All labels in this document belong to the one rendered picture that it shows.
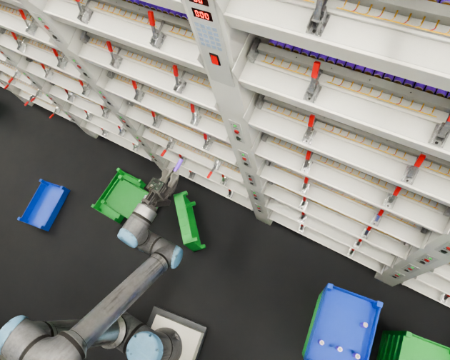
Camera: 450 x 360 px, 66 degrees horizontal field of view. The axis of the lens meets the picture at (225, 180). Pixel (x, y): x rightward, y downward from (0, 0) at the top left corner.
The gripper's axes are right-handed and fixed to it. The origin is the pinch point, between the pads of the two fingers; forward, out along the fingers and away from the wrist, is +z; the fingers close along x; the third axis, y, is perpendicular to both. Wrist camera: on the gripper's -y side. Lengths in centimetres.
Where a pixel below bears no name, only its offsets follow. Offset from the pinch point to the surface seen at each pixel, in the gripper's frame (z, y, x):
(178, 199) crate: -0.7, -44.3, 12.7
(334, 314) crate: -20, -17, -83
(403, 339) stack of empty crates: -14, -27, -111
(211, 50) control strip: 6, 76, -32
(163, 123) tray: 14.3, 10.8, 11.9
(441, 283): 13, -28, -117
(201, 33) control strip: 5, 80, -31
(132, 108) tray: 15.1, 11.0, 30.3
